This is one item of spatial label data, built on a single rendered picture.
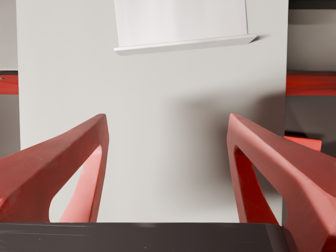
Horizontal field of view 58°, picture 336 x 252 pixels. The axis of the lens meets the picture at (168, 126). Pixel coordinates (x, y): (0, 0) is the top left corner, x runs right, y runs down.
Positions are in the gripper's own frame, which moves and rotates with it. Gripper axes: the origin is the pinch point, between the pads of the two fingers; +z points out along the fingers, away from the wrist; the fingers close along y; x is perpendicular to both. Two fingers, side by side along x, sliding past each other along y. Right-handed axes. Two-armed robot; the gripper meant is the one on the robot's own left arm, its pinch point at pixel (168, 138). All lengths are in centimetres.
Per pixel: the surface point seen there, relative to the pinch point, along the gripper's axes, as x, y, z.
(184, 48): -0.4, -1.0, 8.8
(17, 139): 68, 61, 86
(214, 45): -0.5, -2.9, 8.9
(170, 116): 3.8, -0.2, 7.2
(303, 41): 3.9, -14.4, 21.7
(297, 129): 64, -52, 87
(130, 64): 0.8, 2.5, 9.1
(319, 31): 3.1, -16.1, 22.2
